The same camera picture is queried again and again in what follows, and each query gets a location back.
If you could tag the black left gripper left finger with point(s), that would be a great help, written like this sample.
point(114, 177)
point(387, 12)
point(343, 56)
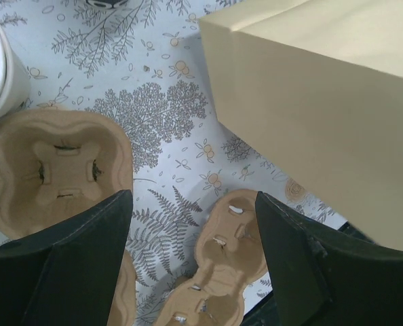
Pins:
point(66, 274)

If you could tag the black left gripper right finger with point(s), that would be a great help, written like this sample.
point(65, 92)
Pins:
point(321, 276)

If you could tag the single brown cup carrier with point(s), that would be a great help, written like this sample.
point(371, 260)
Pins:
point(229, 256)

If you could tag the brown paper bag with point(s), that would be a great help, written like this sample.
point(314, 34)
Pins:
point(316, 87)

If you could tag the black sleeved paper cup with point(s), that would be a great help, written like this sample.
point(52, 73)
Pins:
point(106, 4)

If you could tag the brown cardboard cup carrier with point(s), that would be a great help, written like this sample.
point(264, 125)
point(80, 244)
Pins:
point(57, 164)

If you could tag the white paper cup stack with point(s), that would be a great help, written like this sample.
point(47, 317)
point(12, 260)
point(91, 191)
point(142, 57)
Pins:
point(14, 82)

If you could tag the floral patterned table mat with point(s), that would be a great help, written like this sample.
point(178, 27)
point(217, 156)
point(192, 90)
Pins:
point(143, 66)

